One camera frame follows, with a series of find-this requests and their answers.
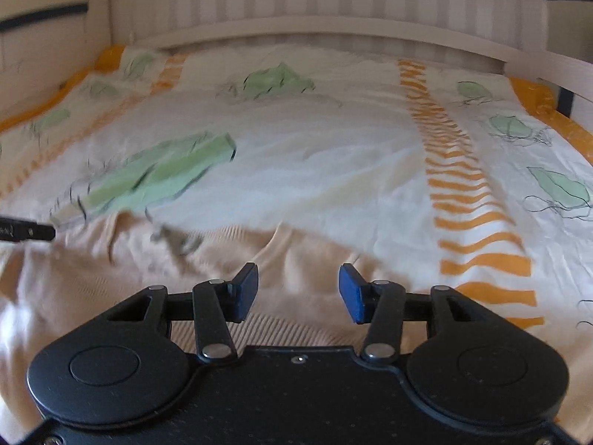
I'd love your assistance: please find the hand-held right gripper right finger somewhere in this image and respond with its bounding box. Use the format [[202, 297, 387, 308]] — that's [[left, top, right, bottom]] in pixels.
[[339, 263, 492, 363]]

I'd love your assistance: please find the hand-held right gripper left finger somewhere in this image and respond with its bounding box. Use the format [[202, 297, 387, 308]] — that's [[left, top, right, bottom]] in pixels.
[[106, 263, 259, 362]]

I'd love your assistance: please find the white leaf printed blanket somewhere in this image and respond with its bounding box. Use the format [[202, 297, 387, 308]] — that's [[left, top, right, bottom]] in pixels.
[[0, 44, 593, 429]]

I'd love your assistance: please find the white wooden bed frame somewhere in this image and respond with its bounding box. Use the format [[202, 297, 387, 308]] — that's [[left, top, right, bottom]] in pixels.
[[0, 0, 593, 123]]

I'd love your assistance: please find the beige printed shirt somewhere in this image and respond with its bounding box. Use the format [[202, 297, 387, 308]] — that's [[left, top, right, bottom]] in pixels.
[[0, 215, 387, 429]]

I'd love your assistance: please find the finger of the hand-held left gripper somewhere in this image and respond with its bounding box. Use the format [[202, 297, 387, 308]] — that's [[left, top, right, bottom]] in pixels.
[[0, 215, 57, 243]]

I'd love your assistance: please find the yellow bed sheet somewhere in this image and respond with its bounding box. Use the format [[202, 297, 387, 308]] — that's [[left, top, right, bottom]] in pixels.
[[0, 45, 593, 164]]

